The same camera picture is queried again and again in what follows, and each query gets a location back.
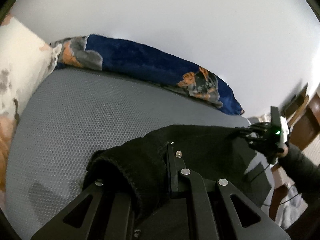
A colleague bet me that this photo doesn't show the black pants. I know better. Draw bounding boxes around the black pants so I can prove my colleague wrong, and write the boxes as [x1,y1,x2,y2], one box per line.
[84,125,273,239]

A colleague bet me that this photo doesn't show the person right forearm dark sleeve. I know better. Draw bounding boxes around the person right forearm dark sleeve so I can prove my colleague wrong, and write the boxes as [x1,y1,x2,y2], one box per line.
[278,142,319,204]

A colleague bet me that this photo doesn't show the person right hand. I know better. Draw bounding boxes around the person right hand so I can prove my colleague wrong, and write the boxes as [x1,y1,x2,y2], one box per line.
[277,142,290,158]

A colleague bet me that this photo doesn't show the brown wooden furniture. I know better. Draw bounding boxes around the brown wooden furniture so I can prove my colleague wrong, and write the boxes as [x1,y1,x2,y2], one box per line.
[281,85,319,150]

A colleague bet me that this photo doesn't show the grey mesh mattress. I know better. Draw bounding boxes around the grey mesh mattress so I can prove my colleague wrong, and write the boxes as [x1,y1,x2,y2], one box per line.
[5,68,249,239]

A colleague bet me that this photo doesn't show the navy floral blanket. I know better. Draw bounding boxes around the navy floral blanket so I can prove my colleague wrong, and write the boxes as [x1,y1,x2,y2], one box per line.
[50,34,244,115]

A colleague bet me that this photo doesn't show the white floral pillow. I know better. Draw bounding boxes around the white floral pillow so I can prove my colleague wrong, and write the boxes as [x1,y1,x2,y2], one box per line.
[0,14,62,206]

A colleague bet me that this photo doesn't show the black cable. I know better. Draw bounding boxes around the black cable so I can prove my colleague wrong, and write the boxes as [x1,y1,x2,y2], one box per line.
[247,163,304,208]

